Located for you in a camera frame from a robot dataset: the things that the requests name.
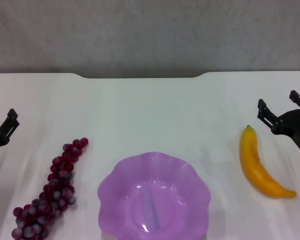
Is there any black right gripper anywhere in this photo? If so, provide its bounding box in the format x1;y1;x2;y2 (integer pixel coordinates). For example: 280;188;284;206
256;89;300;161

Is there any yellow banana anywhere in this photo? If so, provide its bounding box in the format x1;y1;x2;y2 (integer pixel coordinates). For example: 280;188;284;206
239;124;297;199

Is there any red purple grape bunch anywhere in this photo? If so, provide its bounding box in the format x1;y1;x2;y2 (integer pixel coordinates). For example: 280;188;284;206
11;137;89;240

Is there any purple wavy-edged plastic plate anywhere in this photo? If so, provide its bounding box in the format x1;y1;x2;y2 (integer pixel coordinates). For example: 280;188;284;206
97;151;212;240

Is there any white tablecloth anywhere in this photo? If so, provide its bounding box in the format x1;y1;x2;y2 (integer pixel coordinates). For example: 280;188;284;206
0;71;300;240

